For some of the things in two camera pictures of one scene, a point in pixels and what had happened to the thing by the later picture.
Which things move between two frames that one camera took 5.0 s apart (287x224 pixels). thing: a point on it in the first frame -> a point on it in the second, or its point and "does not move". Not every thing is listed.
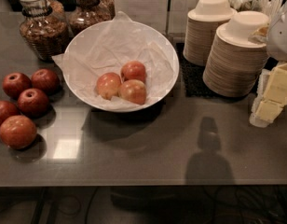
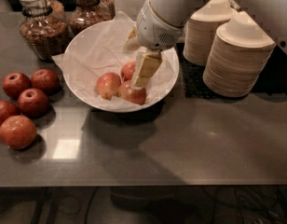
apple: x=133 y=91 does not move
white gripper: x=281 y=37 -> x=153 y=30
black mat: x=194 y=77 does not move
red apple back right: x=46 y=79 does not move
